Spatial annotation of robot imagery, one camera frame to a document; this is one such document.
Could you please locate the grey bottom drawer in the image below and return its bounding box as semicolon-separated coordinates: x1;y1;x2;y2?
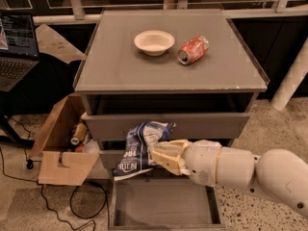
109;177;227;231

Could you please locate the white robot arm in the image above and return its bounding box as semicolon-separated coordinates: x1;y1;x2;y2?
150;140;308;218

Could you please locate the black floor cable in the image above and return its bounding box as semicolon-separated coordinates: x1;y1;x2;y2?
0;117;111;231

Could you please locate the yellow bottle in box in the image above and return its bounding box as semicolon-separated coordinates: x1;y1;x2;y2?
70;123;88;145

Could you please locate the white paper bowl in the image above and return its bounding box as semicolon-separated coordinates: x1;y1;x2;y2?
134;30;175;56

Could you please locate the grey drawer cabinet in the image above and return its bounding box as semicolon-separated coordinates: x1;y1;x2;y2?
72;9;270;231

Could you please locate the grey top drawer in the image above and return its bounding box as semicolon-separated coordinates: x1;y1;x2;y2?
86;113;249;141

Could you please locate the brown cardboard box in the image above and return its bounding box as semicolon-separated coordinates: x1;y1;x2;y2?
28;93;99;186

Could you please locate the blue chip bag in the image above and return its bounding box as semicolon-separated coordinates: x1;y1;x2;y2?
113;121;175;181

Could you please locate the black laptop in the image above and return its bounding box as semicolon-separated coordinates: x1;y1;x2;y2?
0;11;39;91

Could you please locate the white diagonal pipe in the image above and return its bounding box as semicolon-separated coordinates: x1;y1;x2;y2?
270;38;308;111

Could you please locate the grey drawer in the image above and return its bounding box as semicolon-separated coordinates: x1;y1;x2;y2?
86;113;249;141
98;139;233;179
109;177;227;231

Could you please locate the red soda can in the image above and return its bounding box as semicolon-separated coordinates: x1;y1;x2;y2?
177;36;209;65

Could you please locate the grey middle drawer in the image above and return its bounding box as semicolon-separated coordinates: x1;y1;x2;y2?
98;139;233;179

